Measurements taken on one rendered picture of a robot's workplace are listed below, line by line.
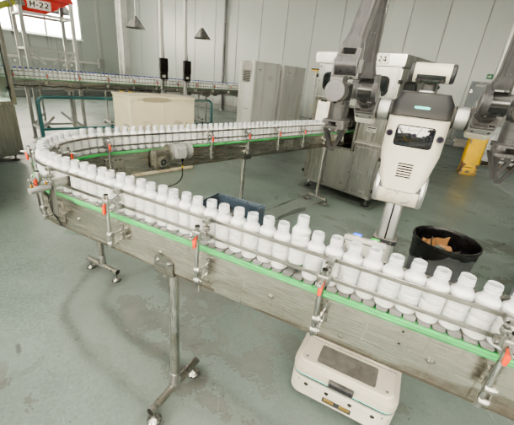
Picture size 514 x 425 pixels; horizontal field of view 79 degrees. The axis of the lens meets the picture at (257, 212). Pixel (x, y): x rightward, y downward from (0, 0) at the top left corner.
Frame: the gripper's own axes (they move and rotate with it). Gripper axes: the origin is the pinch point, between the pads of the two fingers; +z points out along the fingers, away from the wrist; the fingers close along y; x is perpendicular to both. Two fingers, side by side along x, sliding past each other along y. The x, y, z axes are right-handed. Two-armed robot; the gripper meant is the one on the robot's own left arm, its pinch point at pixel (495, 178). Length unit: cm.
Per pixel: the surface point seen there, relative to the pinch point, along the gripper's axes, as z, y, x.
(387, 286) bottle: 32.1, -18.0, 18.5
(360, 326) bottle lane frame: 47, -20, 22
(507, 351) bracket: 33.2, -27.0, -9.0
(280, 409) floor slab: 139, 8, 49
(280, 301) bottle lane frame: 50, -20, 49
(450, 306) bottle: 32.7, -16.8, 2.3
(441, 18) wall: -251, 1184, 45
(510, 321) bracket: 29.2, -20.8, -9.2
